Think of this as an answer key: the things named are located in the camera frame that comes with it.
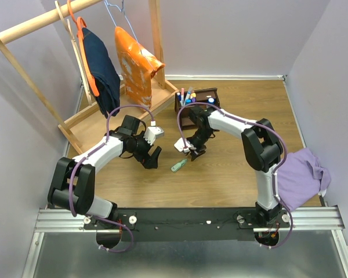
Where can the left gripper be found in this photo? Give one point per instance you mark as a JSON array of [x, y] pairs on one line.
[[148, 164]]

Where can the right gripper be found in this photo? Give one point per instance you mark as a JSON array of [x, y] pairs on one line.
[[194, 153]]

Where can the green correction tape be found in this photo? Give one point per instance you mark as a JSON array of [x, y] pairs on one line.
[[178, 165]]

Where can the blue grey glue stick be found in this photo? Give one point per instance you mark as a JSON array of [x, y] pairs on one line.
[[211, 100]]

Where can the white dark-blue marker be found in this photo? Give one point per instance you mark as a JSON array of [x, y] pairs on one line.
[[179, 98]]

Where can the white blue marker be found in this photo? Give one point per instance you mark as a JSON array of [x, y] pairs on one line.
[[187, 96]]

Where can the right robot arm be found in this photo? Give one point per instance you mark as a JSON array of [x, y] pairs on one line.
[[262, 149]]

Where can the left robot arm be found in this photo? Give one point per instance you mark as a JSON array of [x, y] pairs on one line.
[[73, 183]]

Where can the wooden clothes rack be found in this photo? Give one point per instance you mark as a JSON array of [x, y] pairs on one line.
[[83, 129]]

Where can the brown wooden desk organizer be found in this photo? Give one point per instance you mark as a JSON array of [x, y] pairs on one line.
[[187, 116]]

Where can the orange patterned garment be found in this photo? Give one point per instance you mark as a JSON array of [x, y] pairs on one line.
[[138, 67]]

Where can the navy blue garment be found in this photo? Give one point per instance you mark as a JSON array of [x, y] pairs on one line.
[[106, 77]]

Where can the purple cloth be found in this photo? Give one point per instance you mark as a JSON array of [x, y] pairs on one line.
[[300, 178]]

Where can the beige hanger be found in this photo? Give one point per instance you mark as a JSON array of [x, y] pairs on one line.
[[75, 55]]

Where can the orange hanger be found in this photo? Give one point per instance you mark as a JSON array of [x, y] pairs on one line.
[[81, 27]]

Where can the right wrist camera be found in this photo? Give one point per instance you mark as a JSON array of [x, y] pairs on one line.
[[184, 146]]

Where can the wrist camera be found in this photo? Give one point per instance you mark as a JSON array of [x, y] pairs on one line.
[[184, 146], [152, 133]]

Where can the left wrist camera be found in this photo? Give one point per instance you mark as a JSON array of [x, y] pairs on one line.
[[152, 133]]

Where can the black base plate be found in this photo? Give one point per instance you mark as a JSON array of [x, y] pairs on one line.
[[197, 224]]

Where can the blue wire hanger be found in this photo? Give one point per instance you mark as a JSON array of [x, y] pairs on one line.
[[119, 8]]

